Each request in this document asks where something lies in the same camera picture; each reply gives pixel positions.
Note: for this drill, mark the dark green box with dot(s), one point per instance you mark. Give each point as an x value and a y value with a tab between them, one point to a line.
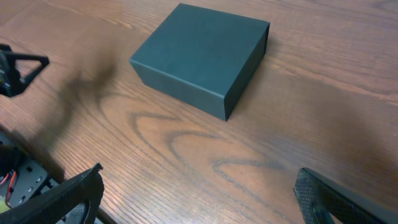
202	57

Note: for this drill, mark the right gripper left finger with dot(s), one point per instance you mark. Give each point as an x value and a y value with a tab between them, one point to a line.
78	199

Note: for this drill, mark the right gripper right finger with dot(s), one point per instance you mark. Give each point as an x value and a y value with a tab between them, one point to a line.
322	200

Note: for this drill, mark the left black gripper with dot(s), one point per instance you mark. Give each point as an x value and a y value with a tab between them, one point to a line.
12	83

